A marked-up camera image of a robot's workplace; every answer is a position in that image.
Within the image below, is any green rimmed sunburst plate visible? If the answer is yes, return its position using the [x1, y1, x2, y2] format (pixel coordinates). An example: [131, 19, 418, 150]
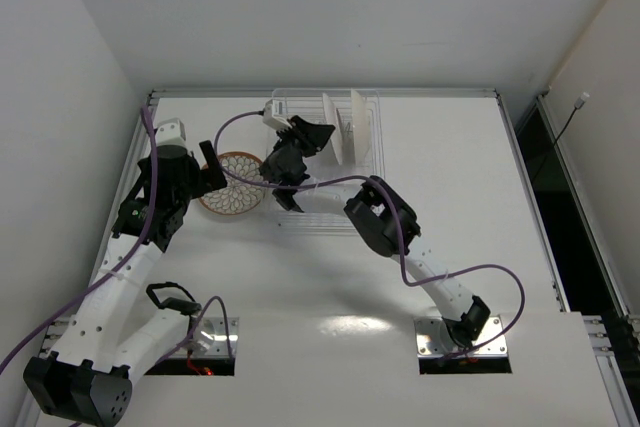
[321, 92, 346, 167]

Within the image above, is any orange rimmed flower plate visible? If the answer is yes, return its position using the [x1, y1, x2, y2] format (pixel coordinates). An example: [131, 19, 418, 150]
[350, 89, 371, 165]

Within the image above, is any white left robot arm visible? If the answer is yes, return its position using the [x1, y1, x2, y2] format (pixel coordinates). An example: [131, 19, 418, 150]
[23, 139, 227, 426]

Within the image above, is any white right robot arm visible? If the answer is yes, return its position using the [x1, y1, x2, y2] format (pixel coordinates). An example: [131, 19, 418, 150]
[260, 112, 490, 349]

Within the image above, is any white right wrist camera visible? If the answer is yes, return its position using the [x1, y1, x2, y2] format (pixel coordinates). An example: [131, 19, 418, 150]
[262, 99, 292, 133]

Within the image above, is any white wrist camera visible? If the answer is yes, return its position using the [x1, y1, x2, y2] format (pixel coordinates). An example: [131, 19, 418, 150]
[154, 118, 186, 148]
[262, 99, 292, 133]

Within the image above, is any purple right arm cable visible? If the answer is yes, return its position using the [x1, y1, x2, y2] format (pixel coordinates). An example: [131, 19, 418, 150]
[213, 109, 527, 362]

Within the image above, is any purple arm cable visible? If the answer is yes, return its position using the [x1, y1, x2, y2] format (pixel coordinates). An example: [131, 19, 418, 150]
[0, 105, 236, 373]
[213, 109, 527, 362]

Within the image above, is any white wire dish rack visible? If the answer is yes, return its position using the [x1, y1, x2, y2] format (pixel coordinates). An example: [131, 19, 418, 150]
[265, 88, 385, 234]

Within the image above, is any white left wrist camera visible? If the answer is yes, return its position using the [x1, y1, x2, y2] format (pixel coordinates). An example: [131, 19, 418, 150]
[154, 118, 186, 148]

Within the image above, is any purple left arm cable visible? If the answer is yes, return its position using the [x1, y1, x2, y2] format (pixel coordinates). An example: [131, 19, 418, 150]
[0, 105, 236, 373]

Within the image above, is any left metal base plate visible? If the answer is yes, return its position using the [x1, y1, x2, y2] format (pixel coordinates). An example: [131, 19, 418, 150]
[39, 317, 239, 360]

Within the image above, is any metal base plate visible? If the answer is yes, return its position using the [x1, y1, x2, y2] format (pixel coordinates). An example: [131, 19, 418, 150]
[39, 317, 239, 360]
[413, 315, 512, 361]

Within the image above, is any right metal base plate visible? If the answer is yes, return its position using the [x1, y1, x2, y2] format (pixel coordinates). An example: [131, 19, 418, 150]
[413, 315, 512, 361]

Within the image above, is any black wall cable white plug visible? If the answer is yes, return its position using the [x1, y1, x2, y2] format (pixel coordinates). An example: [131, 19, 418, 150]
[532, 92, 590, 183]

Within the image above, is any aluminium table frame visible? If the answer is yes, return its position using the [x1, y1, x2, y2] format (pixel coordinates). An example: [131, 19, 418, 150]
[14, 86, 640, 427]

